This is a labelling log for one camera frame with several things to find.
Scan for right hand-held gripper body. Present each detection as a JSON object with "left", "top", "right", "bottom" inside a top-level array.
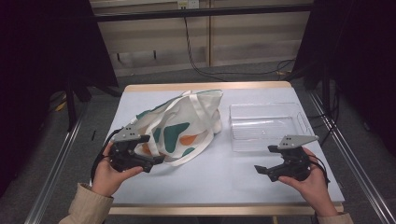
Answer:
[{"left": 277, "top": 134, "right": 319, "bottom": 182}]

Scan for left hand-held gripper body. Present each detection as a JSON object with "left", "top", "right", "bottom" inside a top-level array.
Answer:
[{"left": 107, "top": 123, "right": 148, "bottom": 174}]

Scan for white patterned tote bag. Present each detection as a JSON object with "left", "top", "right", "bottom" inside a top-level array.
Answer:
[{"left": 129, "top": 89, "right": 224, "bottom": 167}]

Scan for person's left hand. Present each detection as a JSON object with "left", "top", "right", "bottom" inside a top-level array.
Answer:
[{"left": 91, "top": 141, "right": 144, "bottom": 198}]

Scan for person's right hand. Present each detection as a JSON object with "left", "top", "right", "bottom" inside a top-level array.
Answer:
[{"left": 277, "top": 147, "right": 339, "bottom": 217}]

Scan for clear plastic container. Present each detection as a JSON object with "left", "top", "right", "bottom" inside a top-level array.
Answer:
[{"left": 229, "top": 102, "right": 316, "bottom": 153}]

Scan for black metal stand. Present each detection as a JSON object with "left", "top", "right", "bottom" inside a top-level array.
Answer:
[{"left": 64, "top": 77, "right": 92, "bottom": 132}]

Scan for black curtain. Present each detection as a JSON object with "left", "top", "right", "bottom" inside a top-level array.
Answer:
[
  {"left": 0, "top": 0, "right": 120, "bottom": 197},
  {"left": 292, "top": 0, "right": 396, "bottom": 157}
]

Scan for black horizontal bar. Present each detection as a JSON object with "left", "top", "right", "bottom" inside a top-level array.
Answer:
[{"left": 92, "top": 4, "right": 314, "bottom": 22}]

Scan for white power outlet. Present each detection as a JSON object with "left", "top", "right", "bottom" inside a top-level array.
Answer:
[{"left": 177, "top": 0, "right": 200, "bottom": 9}]

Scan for left hand-held gripper black cable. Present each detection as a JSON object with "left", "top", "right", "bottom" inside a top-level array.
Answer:
[{"left": 90, "top": 129, "right": 122, "bottom": 183}]

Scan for hand-held gripper black cable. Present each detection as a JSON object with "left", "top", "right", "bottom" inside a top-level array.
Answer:
[
  {"left": 90, "top": 129, "right": 122, "bottom": 183},
  {"left": 307, "top": 153, "right": 331, "bottom": 188}
]

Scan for right hand-held gripper black cable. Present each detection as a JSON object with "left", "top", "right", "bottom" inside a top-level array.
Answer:
[{"left": 307, "top": 153, "right": 331, "bottom": 188}]

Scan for black floor cables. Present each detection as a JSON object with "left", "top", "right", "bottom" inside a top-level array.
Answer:
[{"left": 307, "top": 83, "right": 342, "bottom": 147}]

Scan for aluminium floor rail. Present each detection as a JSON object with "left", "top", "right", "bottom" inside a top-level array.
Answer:
[
  {"left": 307, "top": 91, "right": 396, "bottom": 224},
  {"left": 24, "top": 102, "right": 90, "bottom": 224}
]

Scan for long black wall cable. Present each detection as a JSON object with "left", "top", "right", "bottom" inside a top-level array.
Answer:
[{"left": 183, "top": 17, "right": 297, "bottom": 82}]

